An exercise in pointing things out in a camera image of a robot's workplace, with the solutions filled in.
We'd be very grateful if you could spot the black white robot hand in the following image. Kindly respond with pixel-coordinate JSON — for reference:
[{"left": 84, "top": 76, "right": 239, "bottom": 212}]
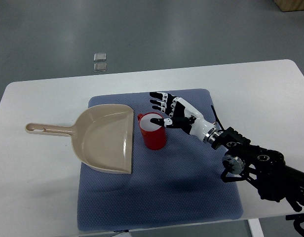
[{"left": 150, "top": 92, "right": 218, "bottom": 142}]

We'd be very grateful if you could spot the red cup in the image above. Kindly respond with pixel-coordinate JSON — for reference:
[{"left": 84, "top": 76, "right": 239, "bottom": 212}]
[{"left": 137, "top": 112, "right": 166, "bottom": 150}]

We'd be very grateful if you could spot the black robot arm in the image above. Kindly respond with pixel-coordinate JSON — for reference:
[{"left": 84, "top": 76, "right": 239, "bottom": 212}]
[{"left": 205, "top": 127, "right": 304, "bottom": 237}]

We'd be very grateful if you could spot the beige plastic dustpan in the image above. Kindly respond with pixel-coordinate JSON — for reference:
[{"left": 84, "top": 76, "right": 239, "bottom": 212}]
[{"left": 25, "top": 104, "right": 134, "bottom": 174}]

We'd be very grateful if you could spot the blue-grey textured mat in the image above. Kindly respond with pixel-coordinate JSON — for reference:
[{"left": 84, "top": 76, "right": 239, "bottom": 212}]
[{"left": 76, "top": 88, "right": 244, "bottom": 232}]

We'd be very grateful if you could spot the upper metal floor plate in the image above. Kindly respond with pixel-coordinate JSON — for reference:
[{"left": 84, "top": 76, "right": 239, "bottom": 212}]
[{"left": 93, "top": 52, "right": 107, "bottom": 62}]

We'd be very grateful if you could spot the white table leg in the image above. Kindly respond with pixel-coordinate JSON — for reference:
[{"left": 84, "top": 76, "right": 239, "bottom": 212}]
[{"left": 248, "top": 218, "right": 264, "bottom": 237}]

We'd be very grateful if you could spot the wooden box corner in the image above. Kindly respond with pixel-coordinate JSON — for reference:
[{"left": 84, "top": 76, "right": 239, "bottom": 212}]
[{"left": 274, "top": 0, "right": 304, "bottom": 12}]

